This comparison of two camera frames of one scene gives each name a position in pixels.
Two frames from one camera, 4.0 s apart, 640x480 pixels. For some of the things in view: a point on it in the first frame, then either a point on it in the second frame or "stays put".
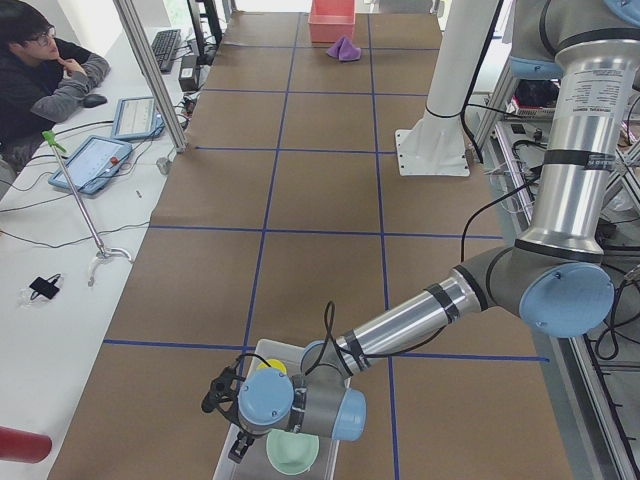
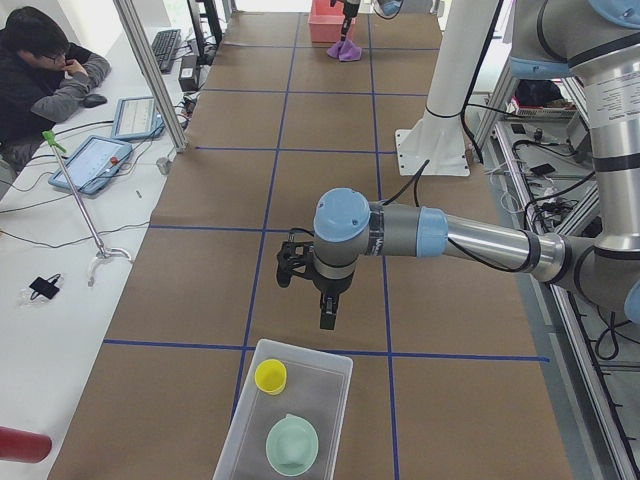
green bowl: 291,453 stays put
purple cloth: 345,50 stays put
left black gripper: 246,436 -> 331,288
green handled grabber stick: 101,250 stays put
